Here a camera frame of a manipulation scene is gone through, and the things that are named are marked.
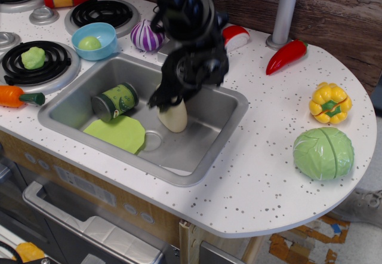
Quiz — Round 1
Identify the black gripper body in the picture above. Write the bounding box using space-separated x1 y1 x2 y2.
159 37 229 97

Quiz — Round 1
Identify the grey stove knob left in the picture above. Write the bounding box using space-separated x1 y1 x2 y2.
0 32 21 52

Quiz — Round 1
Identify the silver oven door handle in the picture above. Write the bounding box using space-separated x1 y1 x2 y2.
23 181 165 263

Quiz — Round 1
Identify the back right stove burner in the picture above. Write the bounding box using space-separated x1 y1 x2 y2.
64 0 140 38

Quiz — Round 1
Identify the orange toy carrot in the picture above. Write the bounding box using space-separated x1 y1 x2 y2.
0 85 45 108

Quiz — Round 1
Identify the green lettuce piece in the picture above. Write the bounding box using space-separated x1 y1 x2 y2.
21 47 45 70

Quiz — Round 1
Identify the cream detergent bottle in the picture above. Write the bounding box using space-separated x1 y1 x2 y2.
157 100 188 133

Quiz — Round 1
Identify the grey support pole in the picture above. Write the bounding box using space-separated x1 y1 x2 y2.
266 0 297 50

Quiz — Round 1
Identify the red white sushi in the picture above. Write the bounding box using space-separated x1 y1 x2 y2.
223 25 250 52

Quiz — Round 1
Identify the front left stove burner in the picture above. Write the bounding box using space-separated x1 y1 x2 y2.
1 41 81 94

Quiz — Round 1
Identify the green ball in bowl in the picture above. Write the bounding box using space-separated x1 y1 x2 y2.
78 36 101 51

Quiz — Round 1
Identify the light green plate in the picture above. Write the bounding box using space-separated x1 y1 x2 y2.
84 115 146 154

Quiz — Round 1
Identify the silver toy faucet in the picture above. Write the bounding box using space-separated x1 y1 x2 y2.
157 40 178 64

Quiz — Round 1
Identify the green pea can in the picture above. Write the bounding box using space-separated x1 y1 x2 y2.
91 82 139 122

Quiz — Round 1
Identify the green cabbage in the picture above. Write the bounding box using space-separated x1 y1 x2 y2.
292 127 355 180

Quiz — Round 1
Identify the silver sink basin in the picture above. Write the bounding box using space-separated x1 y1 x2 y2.
38 53 248 186

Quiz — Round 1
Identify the yellow bell pepper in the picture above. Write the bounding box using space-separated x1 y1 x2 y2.
309 82 352 124

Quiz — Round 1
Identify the purple striped onion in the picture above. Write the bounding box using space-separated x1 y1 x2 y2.
130 19 165 51

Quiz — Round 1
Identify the light blue bowl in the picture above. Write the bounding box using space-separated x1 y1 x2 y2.
72 22 117 61

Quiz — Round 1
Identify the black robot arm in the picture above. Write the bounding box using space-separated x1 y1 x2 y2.
148 0 229 112

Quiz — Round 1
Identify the yellow object with black cable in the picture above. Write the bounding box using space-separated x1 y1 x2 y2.
1 241 45 263

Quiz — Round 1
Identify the grey stove knob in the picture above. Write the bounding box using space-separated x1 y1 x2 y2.
0 32 21 52
29 6 59 26

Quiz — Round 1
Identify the red chili pepper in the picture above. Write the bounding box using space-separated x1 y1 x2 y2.
266 39 308 75

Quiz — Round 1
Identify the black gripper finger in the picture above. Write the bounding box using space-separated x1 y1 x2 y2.
148 83 182 112
180 84 202 102

